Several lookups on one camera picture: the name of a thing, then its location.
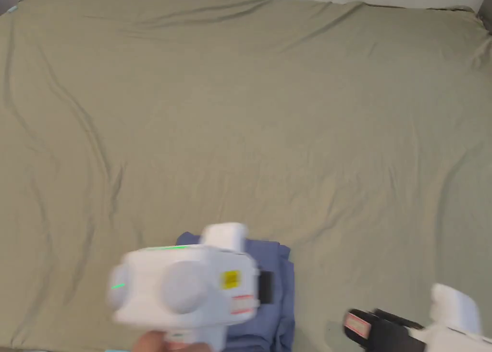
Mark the blue garment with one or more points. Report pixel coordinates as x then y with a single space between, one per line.
278 309

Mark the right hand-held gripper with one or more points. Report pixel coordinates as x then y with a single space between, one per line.
453 321

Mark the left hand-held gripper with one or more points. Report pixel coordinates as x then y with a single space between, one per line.
180 286

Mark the bed with pale green sheet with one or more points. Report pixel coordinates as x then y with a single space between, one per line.
246 117

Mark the person's left hand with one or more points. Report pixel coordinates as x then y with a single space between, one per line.
169 344

